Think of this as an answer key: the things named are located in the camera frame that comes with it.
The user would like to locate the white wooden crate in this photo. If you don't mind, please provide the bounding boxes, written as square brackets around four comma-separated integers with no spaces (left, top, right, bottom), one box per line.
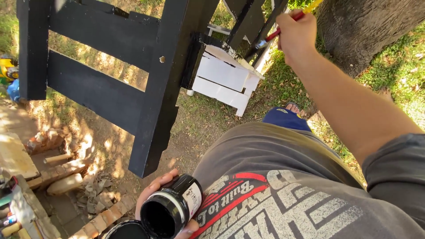
[186,24,281,117]

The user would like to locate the black painted wooden frame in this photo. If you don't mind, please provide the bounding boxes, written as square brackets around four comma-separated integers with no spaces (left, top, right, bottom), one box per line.
[16,0,289,179]

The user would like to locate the row of red bricks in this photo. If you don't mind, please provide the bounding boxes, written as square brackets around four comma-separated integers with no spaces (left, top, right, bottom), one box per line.
[68,194,137,239]

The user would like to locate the heap of small items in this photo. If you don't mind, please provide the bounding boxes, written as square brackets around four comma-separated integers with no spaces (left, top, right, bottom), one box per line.
[0,173,34,239]

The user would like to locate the red yellow paintbrush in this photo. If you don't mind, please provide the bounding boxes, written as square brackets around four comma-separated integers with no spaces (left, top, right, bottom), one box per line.
[255,0,323,50]

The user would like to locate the blue plastic object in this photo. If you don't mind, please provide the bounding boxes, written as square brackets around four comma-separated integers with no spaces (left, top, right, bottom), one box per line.
[7,79,21,103]

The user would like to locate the person's foot in sandal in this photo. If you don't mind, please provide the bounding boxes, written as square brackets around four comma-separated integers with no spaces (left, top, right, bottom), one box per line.
[285,102,301,115]

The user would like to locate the person's right hand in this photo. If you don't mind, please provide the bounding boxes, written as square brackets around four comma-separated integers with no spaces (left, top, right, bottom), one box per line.
[276,9,318,68]

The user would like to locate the tree trunk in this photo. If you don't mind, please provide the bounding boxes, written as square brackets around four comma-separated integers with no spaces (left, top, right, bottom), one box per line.
[314,0,425,79]

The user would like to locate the grey printed t-shirt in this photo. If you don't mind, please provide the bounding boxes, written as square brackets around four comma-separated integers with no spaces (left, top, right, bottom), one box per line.
[189,122,425,239]

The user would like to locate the yellow toy vehicle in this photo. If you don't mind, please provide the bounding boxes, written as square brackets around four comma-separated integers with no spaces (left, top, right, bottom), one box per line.
[0,55,19,83]

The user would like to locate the wooden stick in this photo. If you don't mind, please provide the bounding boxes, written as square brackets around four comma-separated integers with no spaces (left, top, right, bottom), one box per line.
[43,153,73,164]

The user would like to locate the black jar lid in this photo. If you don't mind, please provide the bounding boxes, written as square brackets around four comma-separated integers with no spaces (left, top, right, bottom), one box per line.
[104,220,151,239]

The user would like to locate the black paint jar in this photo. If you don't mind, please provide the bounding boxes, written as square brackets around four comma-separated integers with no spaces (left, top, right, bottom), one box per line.
[140,173,204,239]

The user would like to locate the blue shorts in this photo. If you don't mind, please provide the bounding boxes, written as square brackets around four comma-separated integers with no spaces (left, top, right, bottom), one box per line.
[262,107,313,133]

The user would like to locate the pale stone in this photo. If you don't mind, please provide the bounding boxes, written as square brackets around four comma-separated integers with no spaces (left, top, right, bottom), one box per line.
[46,173,83,196]

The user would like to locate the person's left hand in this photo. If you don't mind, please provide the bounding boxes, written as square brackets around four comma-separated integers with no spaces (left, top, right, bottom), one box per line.
[135,168,200,239]

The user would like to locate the concrete slab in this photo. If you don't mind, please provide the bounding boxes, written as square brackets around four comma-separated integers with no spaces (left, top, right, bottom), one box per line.
[0,133,40,180]

